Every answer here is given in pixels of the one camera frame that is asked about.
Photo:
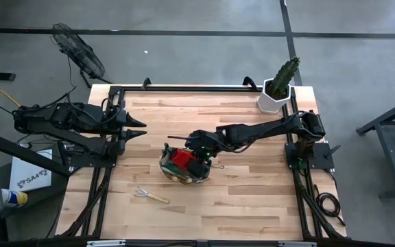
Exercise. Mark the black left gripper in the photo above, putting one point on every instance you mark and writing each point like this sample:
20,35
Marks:
117,125

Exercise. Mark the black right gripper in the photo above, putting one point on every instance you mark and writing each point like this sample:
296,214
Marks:
201,144

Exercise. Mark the beige green-trimmed gardening bag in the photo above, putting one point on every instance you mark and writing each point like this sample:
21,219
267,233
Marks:
170,171

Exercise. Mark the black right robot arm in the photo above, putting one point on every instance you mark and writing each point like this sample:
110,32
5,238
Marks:
262,128

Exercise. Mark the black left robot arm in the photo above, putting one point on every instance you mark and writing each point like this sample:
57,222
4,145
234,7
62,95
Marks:
63,118

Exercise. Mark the black floor fan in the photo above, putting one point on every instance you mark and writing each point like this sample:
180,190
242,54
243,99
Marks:
81,55

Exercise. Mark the white plant pot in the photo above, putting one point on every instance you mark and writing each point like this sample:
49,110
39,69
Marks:
267,104

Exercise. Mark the black metal stand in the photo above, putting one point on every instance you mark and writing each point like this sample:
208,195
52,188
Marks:
29,156

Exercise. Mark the white printed box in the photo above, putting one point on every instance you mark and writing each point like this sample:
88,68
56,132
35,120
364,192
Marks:
29,178

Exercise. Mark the green cactus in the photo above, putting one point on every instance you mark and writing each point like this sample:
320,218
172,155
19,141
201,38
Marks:
283,77

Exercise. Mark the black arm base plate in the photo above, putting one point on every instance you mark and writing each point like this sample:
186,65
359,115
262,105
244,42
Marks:
321,161
81,161

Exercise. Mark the black aluminium table frame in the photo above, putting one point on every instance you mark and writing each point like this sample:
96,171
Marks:
183,88

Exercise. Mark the black metal table frame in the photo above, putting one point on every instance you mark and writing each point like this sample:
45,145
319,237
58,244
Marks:
386,144

